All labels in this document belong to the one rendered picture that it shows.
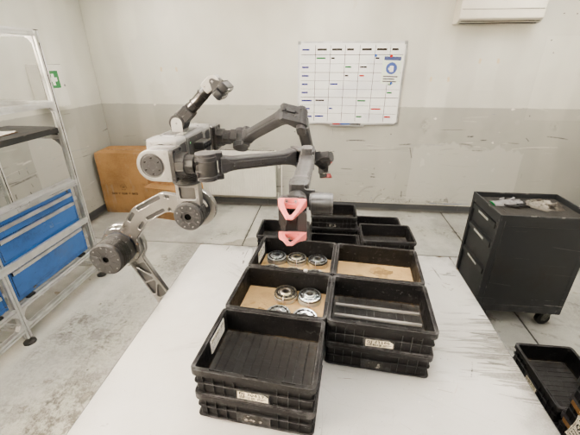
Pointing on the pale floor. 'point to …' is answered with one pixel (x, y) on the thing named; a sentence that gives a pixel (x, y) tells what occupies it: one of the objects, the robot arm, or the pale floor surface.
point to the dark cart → (520, 254)
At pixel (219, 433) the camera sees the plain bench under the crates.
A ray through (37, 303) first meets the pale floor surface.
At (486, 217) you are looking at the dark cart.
